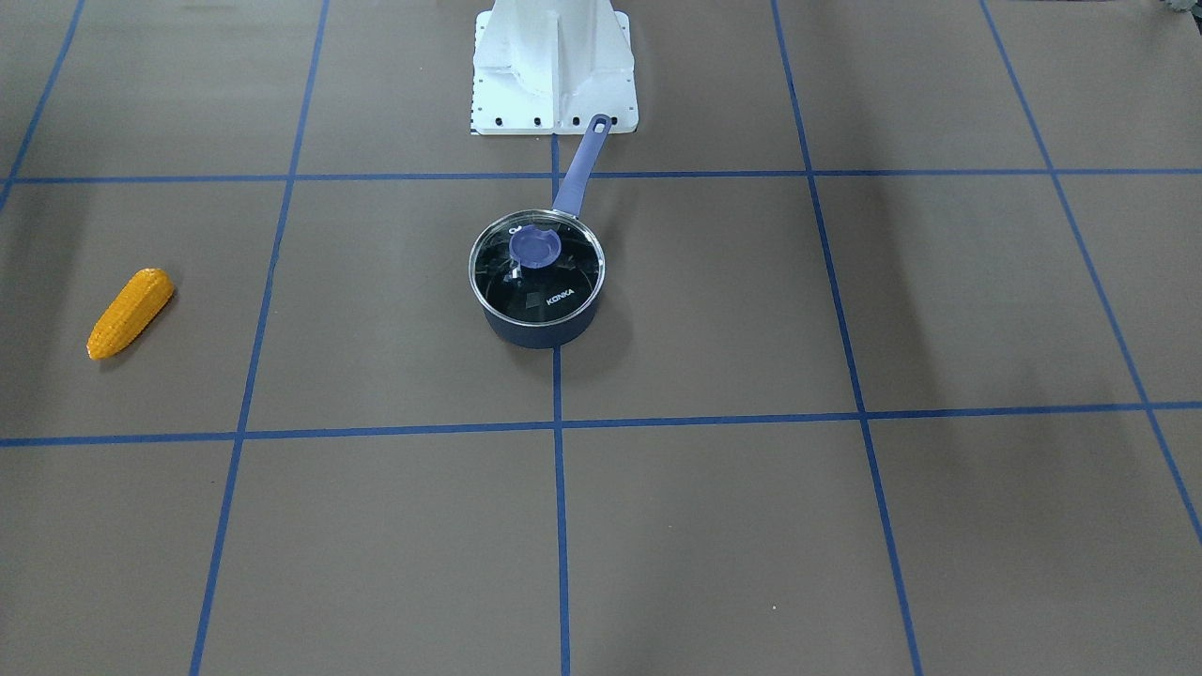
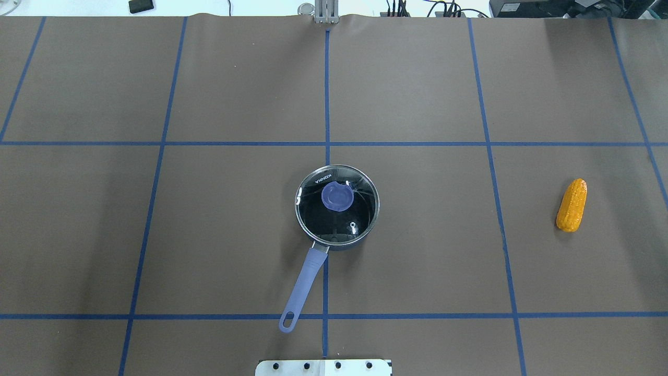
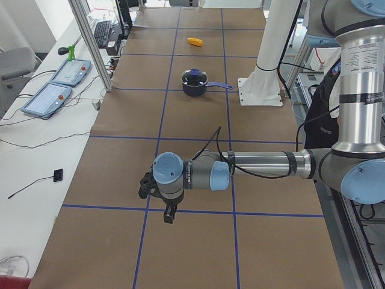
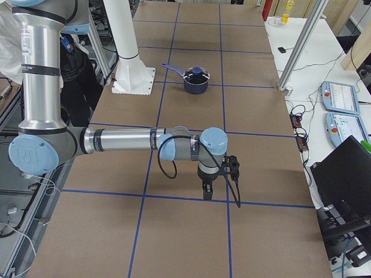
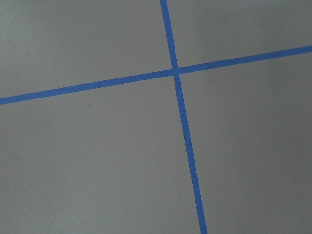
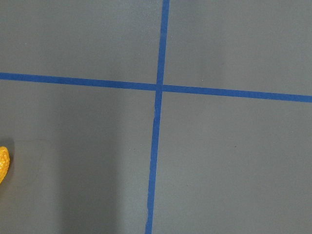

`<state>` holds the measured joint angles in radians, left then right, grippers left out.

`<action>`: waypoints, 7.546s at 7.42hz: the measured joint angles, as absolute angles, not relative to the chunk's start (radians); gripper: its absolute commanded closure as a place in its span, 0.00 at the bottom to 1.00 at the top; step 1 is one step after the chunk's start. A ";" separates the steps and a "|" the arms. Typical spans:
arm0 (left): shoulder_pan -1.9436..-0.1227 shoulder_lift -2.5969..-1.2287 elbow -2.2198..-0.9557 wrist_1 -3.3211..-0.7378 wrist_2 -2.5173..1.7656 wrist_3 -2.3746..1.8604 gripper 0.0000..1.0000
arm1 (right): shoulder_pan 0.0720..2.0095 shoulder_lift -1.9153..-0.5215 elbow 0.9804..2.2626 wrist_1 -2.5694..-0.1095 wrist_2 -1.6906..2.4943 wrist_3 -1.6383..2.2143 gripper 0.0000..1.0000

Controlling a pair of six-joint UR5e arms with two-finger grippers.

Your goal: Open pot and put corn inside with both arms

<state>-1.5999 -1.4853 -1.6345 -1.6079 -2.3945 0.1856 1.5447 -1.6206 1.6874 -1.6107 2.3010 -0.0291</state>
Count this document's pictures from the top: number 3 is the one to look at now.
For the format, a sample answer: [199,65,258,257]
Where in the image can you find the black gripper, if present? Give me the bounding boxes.
[159,189,184,224]

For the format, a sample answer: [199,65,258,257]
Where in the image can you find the glass pot lid blue knob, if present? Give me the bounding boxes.
[182,68,208,87]

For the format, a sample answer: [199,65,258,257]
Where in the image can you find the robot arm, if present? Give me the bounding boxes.
[139,1,384,223]

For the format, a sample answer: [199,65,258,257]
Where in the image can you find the yellow toy corn cob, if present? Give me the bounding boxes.
[186,37,203,47]

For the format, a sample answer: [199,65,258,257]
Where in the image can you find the small black square pad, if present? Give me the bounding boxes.
[53,169,64,182]

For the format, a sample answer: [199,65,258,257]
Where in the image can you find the dark blue saucepan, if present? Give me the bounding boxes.
[181,68,233,97]

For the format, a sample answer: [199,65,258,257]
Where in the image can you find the near blue teach pendant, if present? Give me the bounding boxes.
[21,82,72,119]

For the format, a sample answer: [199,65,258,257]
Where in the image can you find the blue teach pendant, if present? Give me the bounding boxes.
[50,58,91,87]
[21,82,72,119]

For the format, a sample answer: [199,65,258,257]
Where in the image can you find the far blue teach pendant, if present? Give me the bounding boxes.
[50,58,91,87]

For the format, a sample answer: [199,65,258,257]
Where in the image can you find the person in dark apron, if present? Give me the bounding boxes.
[304,58,340,149]

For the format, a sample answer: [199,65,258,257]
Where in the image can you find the black keyboard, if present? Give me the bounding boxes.
[94,20,111,48]

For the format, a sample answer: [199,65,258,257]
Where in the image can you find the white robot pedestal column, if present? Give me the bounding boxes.
[238,0,303,106]

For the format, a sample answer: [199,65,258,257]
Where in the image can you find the aluminium frame post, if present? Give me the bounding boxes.
[68,0,112,92]

